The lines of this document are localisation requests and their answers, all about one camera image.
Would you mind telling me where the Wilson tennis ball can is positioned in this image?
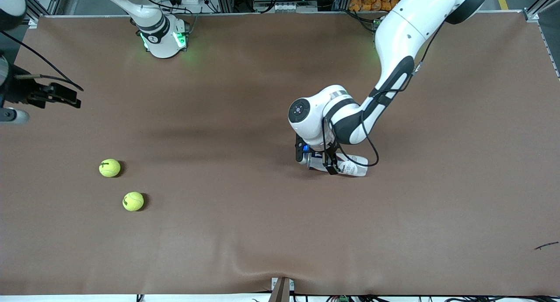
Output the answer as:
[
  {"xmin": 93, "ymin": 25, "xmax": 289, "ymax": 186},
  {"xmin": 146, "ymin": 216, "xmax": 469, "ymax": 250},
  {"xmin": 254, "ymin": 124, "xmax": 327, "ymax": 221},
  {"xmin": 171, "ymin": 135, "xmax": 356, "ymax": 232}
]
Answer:
[{"xmin": 306, "ymin": 151, "xmax": 369, "ymax": 178}]

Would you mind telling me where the yellow tennis ball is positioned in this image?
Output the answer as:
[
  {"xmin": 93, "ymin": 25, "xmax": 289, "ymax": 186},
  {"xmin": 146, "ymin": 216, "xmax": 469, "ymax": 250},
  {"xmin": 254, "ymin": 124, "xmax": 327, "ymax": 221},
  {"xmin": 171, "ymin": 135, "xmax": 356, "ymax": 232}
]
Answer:
[
  {"xmin": 99, "ymin": 158, "xmax": 121, "ymax": 178},
  {"xmin": 122, "ymin": 192, "xmax": 145, "ymax": 212}
]

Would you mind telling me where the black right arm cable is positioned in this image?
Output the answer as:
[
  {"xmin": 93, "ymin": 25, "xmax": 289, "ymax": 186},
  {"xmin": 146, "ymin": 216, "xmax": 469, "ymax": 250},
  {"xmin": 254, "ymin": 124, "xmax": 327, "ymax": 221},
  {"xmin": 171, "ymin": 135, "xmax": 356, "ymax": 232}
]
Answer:
[{"xmin": 0, "ymin": 30, "xmax": 84, "ymax": 92}]

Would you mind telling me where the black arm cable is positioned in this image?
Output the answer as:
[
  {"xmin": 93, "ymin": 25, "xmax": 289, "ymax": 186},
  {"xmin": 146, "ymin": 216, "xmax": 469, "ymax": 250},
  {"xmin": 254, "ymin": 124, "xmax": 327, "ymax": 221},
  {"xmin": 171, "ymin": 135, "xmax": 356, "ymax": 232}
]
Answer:
[
  {"xmin": 322, "ymin": 22, "xmax": 445, "ymax": 169},
  {"xmin": 0, "ymin": 30, "xmax": 84, "ymax": 92}
]

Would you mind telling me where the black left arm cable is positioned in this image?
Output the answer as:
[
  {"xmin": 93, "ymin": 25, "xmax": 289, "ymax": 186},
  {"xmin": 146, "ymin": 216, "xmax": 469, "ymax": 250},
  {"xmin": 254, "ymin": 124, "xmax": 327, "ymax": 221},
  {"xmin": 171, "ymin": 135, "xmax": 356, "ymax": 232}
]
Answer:
[{"xmin": 322, "ymin": 22, "xmax": 445, "ymax": 169}]

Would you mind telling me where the metal table edge bracket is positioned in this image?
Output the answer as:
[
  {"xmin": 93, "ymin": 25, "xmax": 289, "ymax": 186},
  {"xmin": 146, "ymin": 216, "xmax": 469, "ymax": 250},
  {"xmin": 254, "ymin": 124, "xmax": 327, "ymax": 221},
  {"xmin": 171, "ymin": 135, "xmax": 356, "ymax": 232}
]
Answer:
[{"xmin": 269, "ymin": 277, "xmax": 295, "ymax": 302}]

